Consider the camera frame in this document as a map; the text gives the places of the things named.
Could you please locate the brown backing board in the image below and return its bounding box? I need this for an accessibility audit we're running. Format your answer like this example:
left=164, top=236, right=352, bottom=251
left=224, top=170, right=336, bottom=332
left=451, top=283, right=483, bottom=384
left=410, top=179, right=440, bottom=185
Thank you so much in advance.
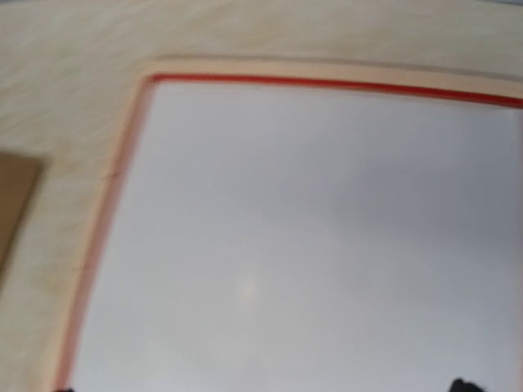
left=1, top=151, right=43, bottom=270

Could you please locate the white foam sheet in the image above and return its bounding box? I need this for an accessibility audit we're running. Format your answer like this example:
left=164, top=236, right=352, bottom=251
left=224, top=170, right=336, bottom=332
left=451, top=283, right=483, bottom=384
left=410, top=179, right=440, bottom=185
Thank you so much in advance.
left=72, top=82, right=522, bottom=391

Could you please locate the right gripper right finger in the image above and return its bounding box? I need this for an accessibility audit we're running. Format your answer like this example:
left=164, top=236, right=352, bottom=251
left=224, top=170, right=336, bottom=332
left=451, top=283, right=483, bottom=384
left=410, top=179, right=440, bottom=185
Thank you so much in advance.
left=449, top=378, right=485, bottom=392

